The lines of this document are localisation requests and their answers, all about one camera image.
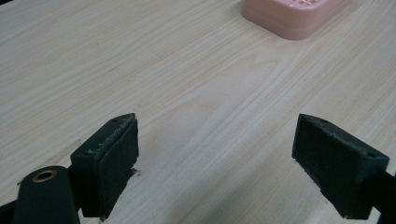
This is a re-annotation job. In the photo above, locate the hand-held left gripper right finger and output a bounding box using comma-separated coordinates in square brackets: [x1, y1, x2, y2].
[291, 113, 390, 220]

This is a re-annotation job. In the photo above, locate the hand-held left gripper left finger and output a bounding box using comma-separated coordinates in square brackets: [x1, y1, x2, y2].
[70, 112, 140, 220]

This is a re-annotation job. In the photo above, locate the pink plastic soap dish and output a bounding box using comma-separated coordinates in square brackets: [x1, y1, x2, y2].
[241, 0, 353, 41]

